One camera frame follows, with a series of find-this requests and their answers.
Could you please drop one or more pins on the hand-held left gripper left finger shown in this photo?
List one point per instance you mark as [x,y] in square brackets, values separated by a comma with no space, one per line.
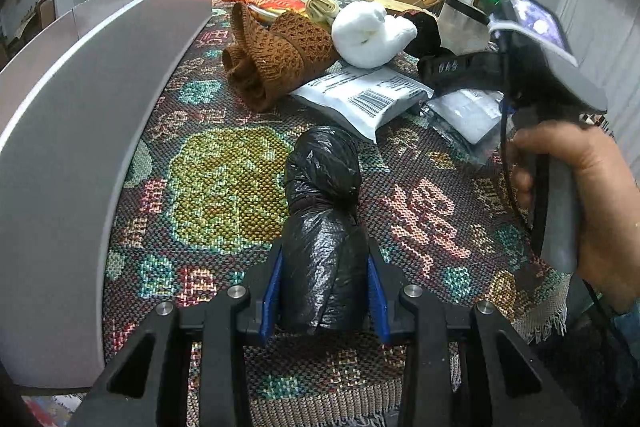
[267,304]

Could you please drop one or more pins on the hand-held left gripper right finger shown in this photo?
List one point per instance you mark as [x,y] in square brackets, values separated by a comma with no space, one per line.
[381,304]

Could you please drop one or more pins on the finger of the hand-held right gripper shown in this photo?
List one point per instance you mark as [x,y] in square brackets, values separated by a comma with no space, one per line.
[460,72]

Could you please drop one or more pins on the black plastic bag bundle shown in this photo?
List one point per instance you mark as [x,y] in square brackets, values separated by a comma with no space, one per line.
[320,247]

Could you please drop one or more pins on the white towel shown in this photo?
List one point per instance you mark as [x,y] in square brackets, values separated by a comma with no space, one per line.
[360,32]

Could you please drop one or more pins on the person's right hand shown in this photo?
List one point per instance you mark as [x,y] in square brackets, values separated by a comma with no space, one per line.
[600,207]

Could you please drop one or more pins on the clear plastic packet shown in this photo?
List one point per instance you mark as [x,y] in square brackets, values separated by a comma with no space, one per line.
[467,117]

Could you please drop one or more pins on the grey flat panel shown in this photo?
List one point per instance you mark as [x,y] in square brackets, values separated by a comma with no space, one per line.
[465,24]

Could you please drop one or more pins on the black cloth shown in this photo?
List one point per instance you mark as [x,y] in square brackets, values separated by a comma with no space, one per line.
[427,34]

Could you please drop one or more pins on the white shipping bag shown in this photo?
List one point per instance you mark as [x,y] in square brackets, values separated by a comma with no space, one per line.
[360,94]

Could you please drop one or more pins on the colourful woven printed blanket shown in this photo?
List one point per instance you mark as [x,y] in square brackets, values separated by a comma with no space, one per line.
[225,187]

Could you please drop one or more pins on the yellow rolled towel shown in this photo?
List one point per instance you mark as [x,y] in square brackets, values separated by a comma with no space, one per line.
[320,9]

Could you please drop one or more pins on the brown knitted scarf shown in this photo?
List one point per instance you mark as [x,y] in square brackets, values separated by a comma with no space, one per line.
[285,52]

